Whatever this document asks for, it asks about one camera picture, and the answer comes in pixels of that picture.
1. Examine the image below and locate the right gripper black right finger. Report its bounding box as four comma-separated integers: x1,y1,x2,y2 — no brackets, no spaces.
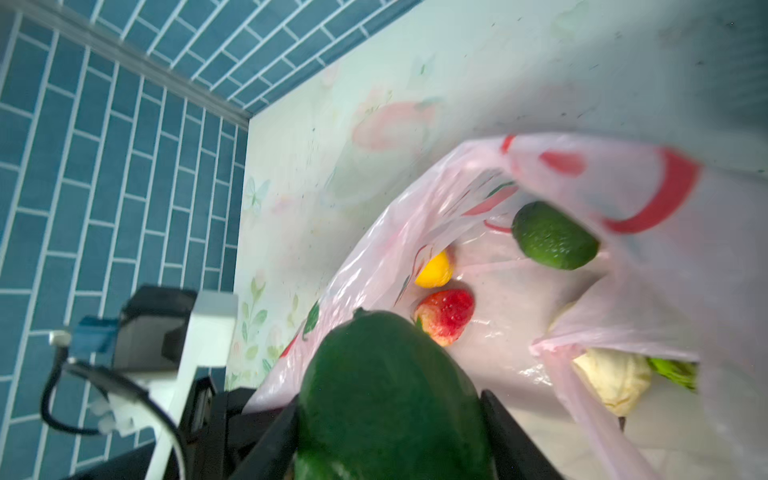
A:
480,390,564,480

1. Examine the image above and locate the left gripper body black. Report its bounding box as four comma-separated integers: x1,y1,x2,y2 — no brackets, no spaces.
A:
70,388,282,479

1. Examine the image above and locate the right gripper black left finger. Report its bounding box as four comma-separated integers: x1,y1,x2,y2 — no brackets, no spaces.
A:
230,396,299,480

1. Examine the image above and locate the green pepper fruit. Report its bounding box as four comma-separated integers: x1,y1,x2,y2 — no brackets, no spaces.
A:
294,309,495,479

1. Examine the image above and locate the pale peach fruit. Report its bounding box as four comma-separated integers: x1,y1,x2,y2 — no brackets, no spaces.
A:
572,348,652,417

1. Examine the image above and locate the pink plastic bag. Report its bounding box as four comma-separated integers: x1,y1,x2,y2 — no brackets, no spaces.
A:
247,134,767,479

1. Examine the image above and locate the orange fruit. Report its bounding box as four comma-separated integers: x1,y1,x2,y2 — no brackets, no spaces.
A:
415,249,454,289

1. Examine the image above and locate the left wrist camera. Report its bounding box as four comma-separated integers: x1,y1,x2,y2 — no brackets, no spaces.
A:
47,284,240,480

